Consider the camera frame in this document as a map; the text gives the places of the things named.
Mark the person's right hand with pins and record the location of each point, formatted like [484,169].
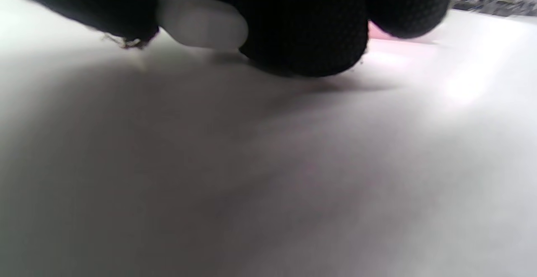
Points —
[302,21]

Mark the pink highlighter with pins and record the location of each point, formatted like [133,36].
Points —
[381,37]

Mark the green highlighter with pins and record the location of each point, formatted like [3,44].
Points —
[201,23]

